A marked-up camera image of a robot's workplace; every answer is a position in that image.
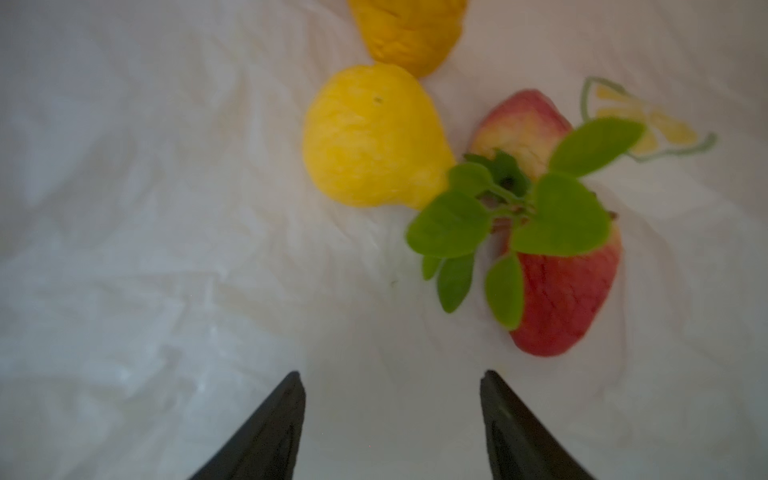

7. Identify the yellow fake lemon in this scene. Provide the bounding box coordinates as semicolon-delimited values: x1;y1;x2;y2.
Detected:
347;0;469;78

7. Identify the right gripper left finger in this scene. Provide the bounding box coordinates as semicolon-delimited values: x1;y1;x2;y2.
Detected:
191;371;306;480

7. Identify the red fake apple with leaves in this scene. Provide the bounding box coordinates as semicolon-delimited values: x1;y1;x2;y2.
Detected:
406;89;645;357

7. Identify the yellow fake pear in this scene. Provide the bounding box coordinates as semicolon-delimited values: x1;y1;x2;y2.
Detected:
302;63;456;210

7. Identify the white plastic bag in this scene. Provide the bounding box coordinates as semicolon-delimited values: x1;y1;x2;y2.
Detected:
1;1;767;479

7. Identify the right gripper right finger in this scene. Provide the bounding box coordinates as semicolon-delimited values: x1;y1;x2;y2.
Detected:
480;370;594;480

